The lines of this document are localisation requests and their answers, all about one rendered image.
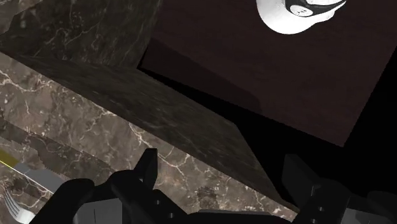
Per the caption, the silver fork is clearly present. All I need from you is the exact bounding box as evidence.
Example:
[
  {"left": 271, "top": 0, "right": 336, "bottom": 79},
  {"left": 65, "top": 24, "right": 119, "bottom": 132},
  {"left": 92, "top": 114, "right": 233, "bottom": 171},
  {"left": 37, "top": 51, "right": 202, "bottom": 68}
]
[{"left": 2, "top": 188, "right": 37, "bottom": 224}]

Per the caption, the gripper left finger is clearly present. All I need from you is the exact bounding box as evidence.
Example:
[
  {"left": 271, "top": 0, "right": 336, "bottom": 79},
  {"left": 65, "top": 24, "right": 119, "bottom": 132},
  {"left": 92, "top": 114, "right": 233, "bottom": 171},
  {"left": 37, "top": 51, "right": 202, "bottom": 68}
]
[{"left": 30, "top": 148, "right": 188, "bottom": 224}]

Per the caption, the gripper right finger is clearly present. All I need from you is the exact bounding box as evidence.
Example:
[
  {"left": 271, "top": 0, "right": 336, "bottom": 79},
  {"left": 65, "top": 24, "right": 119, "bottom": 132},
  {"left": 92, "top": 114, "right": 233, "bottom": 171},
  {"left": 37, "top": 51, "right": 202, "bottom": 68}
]
[{"left": 281, "top": 154, "right": 397, "bottom": 224}]

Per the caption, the yellow-handled knife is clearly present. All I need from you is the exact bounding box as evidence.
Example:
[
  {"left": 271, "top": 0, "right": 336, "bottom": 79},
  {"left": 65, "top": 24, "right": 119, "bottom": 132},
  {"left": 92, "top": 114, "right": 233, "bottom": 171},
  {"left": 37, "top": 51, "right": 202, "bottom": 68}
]
[{"left": 0, "top": 148, "right": 64, "bottom": 193}]

